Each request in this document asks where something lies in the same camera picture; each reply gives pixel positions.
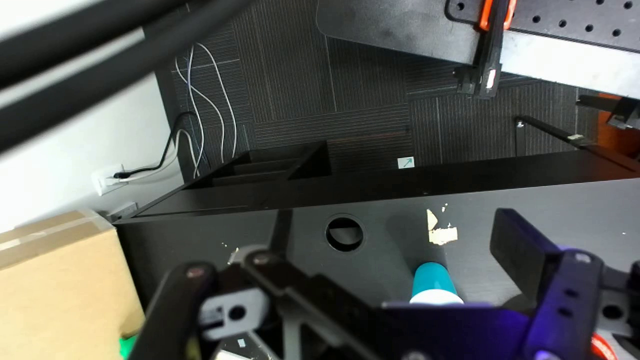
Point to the black perforated board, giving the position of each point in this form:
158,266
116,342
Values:
573,21

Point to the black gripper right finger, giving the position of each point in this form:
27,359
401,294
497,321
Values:
563,301

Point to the torn beige tape patch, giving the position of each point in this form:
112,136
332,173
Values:
440,234

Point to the taped brown cardboard box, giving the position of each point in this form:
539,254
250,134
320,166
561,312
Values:
61,293

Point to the white wall outlet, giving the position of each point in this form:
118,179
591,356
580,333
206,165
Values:
107,180

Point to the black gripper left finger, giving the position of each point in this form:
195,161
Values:
180,312

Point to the light blue plastic cup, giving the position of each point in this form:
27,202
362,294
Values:
436,282

